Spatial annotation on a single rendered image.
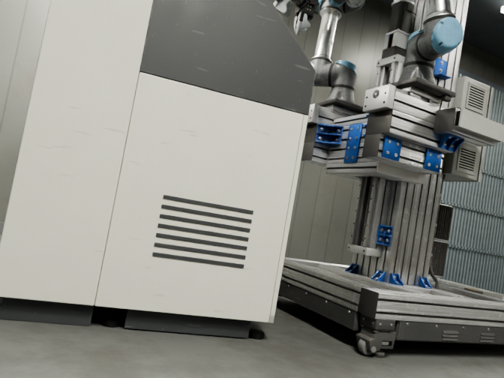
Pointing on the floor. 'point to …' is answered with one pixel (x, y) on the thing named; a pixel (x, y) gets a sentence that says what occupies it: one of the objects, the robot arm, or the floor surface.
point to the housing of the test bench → (70, 160)
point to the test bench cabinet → (200, 211)
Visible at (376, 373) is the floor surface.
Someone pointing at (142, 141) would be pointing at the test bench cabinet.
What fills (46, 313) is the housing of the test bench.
